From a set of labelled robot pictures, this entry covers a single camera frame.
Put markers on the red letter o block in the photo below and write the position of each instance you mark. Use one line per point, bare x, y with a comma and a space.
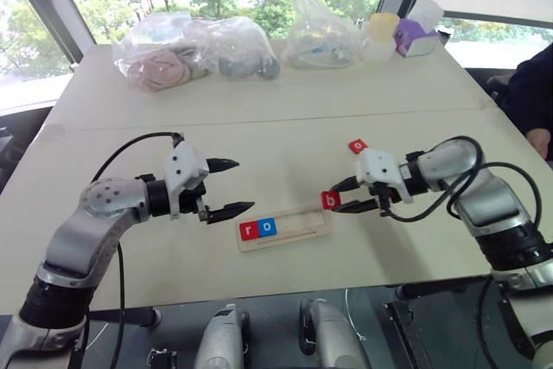
357, 147

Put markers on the black table frame bar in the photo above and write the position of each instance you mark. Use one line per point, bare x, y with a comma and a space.
125, 317

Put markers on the red letter b block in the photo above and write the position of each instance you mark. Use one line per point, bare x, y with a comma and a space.
330, 200

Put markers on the tall clear plastic bag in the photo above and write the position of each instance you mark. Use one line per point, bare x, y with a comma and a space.
317, 36

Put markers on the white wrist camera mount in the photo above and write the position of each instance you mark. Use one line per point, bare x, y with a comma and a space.
183, 166
380, 168

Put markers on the grey rounded robot leg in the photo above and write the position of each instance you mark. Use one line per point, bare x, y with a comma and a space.
330, 334
222, 339

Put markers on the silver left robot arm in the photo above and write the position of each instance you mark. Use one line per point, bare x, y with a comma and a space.
103, 218

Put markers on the plastic bag with pink items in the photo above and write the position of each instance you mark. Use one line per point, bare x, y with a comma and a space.
155, 58

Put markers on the blue letter o block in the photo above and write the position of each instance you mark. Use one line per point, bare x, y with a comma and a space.
268, 227

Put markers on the dark chair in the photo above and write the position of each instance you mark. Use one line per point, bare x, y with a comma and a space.
10, 153

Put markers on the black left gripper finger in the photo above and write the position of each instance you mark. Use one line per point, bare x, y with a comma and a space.
222, 164
229, 211

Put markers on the person's dark sleeve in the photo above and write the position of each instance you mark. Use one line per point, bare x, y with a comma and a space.
531, 88

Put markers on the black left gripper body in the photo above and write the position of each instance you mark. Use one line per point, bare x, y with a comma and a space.
190, 201

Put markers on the wooden letter tray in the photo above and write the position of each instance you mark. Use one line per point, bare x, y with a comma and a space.
302, 226

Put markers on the black table leg bracket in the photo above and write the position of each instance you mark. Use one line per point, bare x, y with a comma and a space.
406, 330

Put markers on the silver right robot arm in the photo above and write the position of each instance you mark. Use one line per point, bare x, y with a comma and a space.
488, 196

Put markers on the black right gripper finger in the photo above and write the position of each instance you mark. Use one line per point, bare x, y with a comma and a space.
347, 184
360, 206

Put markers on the purple tissue box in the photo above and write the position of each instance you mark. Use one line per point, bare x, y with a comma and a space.
410, 38

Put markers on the red letter r block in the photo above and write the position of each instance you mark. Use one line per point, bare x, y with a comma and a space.
249, 230

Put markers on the yellow and white container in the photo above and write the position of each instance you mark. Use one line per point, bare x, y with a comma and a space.
380, 38

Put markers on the plastic bag with grey items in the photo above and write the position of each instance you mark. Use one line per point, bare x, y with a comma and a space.
242, 49

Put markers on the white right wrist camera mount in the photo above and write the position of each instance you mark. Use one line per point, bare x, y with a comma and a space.
380, 168

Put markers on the person's bare hand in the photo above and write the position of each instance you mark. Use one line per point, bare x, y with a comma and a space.
539, 141

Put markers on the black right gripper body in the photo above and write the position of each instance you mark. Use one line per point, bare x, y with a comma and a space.
389, 195

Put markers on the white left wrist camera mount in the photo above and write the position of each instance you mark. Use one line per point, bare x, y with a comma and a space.
183, 166

